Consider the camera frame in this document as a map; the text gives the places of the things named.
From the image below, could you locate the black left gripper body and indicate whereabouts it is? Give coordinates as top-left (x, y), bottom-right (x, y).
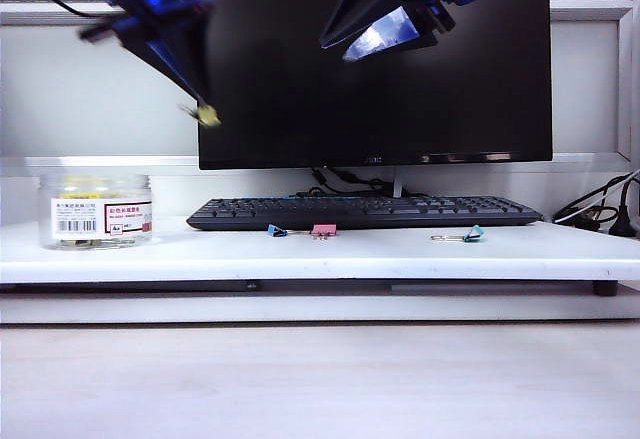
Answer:
top-left (77, 0), bottom-right (207, 51)

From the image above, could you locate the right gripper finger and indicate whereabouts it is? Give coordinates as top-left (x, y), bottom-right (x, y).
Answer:
top-left (318, 0), bottom-right (407, 50)
top-left (341, 5), bottom-right (440, 64)

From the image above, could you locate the black cable bundle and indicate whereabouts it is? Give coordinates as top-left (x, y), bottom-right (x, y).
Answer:
top-left (551, 170), bottom-right (640, 225)

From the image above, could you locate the white cable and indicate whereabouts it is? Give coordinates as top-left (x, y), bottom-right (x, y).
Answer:
top-left (553, 172), bottom-right (640, 224)

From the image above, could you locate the black monitor cable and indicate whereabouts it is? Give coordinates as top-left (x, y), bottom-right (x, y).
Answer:
top-left (293, 167), bottom-right (396, 198)

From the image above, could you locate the black computer monitor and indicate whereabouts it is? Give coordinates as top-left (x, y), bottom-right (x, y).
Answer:
top-left (192, 0), bottom-right (554, 172)

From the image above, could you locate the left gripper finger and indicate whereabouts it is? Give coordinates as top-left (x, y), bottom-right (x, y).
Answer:
top-left (148, 12), bottom-right (213, 107)
top-left (122, 37), bottom-right (207, 109)

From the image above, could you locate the black computer keyboard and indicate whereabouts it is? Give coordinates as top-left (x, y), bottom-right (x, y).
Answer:
top-left (185, 195), bottom-right (544, 233)

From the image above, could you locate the teal binder clip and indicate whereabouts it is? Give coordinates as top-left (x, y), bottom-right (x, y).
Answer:
top-left (429, 224), bottom-right (487, 245)

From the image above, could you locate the white desk riser board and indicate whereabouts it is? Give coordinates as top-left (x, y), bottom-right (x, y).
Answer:
top-left (0, 217), bottom-right (640, 285)

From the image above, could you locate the round transparent plastic jar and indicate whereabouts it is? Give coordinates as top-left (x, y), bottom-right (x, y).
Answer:
top-left (38, 173), bottom-right (154, 251)

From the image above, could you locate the black power plug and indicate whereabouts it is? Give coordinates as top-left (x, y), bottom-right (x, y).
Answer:
top-left (606, 197), bottom-right (640, 239)

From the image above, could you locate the grey aluminium partition frame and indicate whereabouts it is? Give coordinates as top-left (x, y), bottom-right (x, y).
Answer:
top-left (0, 0), bottom-right (640, 165)

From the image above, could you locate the pink binder clip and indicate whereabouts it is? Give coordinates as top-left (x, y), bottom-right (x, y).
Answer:
top-left (309, 223), bottom-right (340, 244)

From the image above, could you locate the yellow binder clip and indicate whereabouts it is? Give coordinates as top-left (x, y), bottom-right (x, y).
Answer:
top-left (178, 102), bottom-right (224, 131)

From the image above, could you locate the blue binder clip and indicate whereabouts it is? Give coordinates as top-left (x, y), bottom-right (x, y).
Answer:
top-left (267, 223), bottom-right (312, 239)

